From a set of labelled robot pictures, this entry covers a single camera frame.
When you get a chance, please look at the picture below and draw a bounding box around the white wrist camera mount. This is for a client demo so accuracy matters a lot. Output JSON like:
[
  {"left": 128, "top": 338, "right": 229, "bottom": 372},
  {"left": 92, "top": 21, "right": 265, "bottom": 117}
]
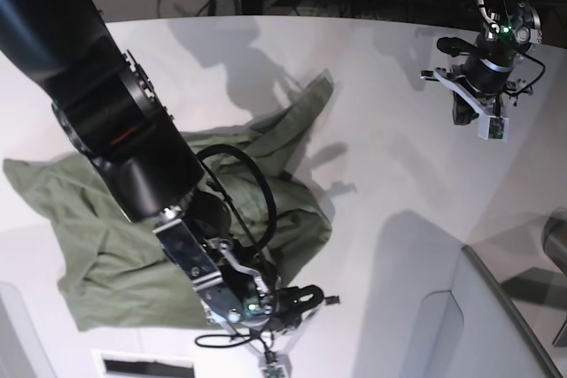
[
  {"left": 420, "top": 66, "right": 509, "bottom": 142},
  {"left": 245, "top": 328, "right": 304, "bottom": 378}
]

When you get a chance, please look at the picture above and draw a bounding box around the grey metal stand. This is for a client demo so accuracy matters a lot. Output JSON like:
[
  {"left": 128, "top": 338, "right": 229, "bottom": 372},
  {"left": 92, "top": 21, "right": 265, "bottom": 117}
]
[{"left": 461, "top": 206, "right": 567, "bottom": 378}]

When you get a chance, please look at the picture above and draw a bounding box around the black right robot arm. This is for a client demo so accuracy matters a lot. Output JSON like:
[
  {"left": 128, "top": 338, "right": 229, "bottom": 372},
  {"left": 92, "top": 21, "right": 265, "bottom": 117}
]
[{"left": 1, "top": 0, "right": 324, "bottom": 333}]

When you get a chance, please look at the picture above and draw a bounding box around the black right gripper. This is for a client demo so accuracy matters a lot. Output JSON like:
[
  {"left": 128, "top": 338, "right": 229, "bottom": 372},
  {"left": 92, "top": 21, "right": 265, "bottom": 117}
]
[{"left": 247, "top": 285, "right": 340, "bottom": 334}]

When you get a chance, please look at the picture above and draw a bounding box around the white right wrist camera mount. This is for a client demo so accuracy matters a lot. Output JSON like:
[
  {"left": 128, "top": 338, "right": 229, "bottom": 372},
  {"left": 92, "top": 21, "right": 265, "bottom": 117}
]
[{"left": 245, "top": 328, "right": 304, "bottom": 378}]

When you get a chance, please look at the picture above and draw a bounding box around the green t-shirt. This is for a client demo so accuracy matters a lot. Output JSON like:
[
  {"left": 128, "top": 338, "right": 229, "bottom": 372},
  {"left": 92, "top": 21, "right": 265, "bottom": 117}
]
[{"left": 3, "top": 76, "right": 333, "bottom": 331}]

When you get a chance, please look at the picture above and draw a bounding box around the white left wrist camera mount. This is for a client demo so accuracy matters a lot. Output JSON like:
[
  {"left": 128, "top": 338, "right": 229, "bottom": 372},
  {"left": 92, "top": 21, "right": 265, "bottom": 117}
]
[{"left": 420, "top": 66, "right": 509, "bottom": 142}]

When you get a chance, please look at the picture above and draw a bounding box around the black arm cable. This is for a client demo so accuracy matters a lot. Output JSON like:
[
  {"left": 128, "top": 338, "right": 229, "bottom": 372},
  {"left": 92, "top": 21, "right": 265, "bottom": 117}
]
[{"left": 194, "top": 145, "right": 278, "bottom": 348}]

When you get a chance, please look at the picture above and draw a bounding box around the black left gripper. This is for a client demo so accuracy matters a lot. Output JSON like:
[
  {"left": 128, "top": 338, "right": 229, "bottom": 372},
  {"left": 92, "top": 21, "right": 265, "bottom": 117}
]
[{"left": 421, "top": 35, "right": 532, "bottom": 126}]

